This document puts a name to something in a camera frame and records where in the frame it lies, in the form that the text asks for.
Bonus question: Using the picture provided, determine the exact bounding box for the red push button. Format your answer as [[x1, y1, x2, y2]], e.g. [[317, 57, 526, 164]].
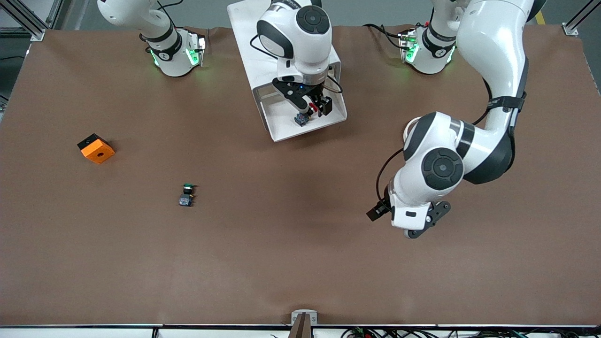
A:
[[294, 103, 317, 128]]

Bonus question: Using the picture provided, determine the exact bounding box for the green push button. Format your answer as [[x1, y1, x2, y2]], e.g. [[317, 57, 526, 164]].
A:
[[178, 183, 198, 207]]

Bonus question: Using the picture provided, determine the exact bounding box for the brown table cover mat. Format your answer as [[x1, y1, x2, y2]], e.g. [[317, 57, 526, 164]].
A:
[[0, 24, 601, 327]]

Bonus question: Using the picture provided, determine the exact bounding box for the orange and black box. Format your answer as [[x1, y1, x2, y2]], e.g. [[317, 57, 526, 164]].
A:
[[77, 133, 116, 165]]

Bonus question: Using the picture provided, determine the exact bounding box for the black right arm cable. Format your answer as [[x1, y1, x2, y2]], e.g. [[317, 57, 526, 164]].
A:
[[249, 34, 344, 94]]

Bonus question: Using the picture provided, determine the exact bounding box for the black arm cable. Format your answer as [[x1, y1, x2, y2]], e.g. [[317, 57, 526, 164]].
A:
[[249, 34, 344, 94], [376, 148, 405, 203]]

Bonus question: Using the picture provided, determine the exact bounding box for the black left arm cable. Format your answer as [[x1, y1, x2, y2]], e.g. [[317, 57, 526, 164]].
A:
[[376, 148, 405, 203]]

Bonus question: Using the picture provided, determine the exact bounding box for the white curved bracket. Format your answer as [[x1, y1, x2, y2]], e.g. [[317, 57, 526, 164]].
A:
[[403, 117, 420, 141]]

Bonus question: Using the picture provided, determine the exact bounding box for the black base cable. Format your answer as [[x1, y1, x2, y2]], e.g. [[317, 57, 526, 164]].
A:
[[364, 23, 405, 50]]

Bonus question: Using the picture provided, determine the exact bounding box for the black cable bundle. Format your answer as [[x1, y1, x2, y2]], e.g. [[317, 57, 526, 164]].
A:
[[340, 327, 601, 338]]

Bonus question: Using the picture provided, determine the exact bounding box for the aluminium frame profile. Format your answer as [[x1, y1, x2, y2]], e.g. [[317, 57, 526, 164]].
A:
[[562, 0, 601, 37], [0, 0, 64, 42]]

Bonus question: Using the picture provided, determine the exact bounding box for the white table edge rail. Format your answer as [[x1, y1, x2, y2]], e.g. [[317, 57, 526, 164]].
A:
[[0, 323, 601, 338]]

